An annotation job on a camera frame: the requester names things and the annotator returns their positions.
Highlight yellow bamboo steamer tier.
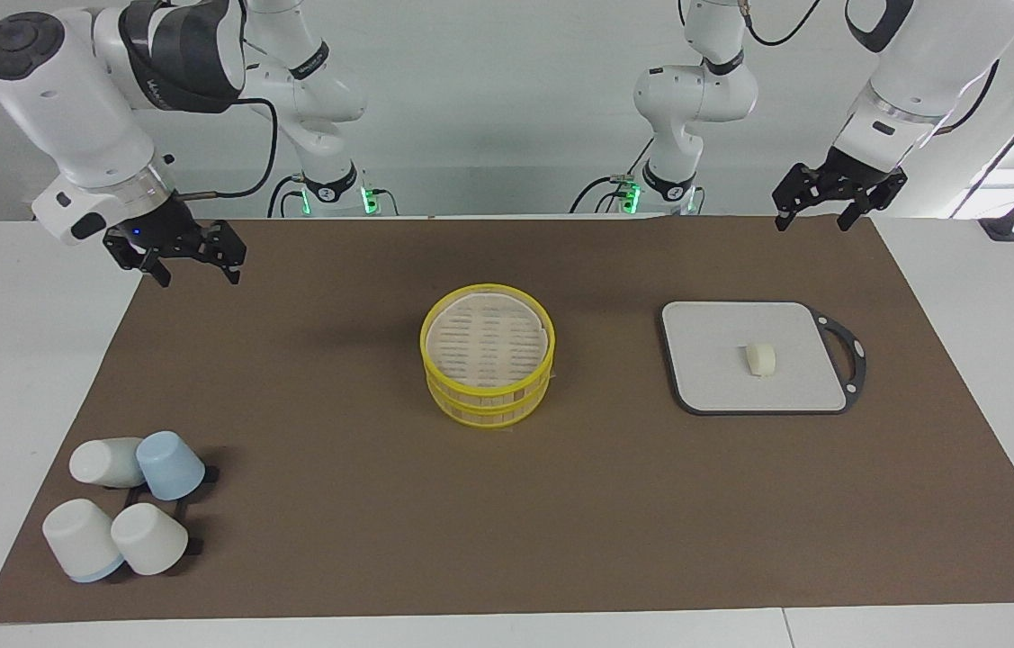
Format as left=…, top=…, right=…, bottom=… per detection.
left=419, top=283, right=557, bottom=399
left=426, top=360, right=554, bottom=429

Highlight white steamer liner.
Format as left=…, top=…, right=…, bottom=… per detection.
left=427, top=290, right=550, bottom=379

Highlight thin black pole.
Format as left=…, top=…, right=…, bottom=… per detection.
left=947, top=115, right=1014, bottom=219

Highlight grey cutting board black rim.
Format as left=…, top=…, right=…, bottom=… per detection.
left=660, top=300, right=868, bottom=417

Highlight light blue plastic cup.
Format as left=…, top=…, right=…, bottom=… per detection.
left=136, top=431, right=206, bottom=501

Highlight white plastic cup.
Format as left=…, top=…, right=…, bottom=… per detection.
left=111, top=502, right=191, bottom=577
left=68, top=437, right=148, bottom=489

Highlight brown table mat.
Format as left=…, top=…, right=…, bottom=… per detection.
left=0, top=216, right=1014, bottom=624

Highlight black cup rack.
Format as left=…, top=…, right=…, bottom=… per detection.
left=106, top=463, right=221, bottom=561

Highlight white cup blue rim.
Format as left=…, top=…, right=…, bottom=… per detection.
left=42, top=499, right=126, bottom=583

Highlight black right base cables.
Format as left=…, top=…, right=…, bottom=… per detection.
left=267, top=175, right=399, bottom=219

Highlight black base cables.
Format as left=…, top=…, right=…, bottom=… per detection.
left=570, top=135, right=653, bottom=215
left=267, top=175, right=399, bottom=219

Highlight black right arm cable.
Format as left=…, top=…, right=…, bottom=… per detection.
left=172, top=94, right=280, bottom=201

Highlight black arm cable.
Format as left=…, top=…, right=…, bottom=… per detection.
left=172, top=94, right=280, bottom=201
left=736, top=0, right=1002, bottom=138

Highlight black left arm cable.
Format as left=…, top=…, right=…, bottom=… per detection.
left=736, top=0, right=1002, bottom=138

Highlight black left base cables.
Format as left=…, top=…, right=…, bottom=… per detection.
left=570, top=135, right=653, bottom=215

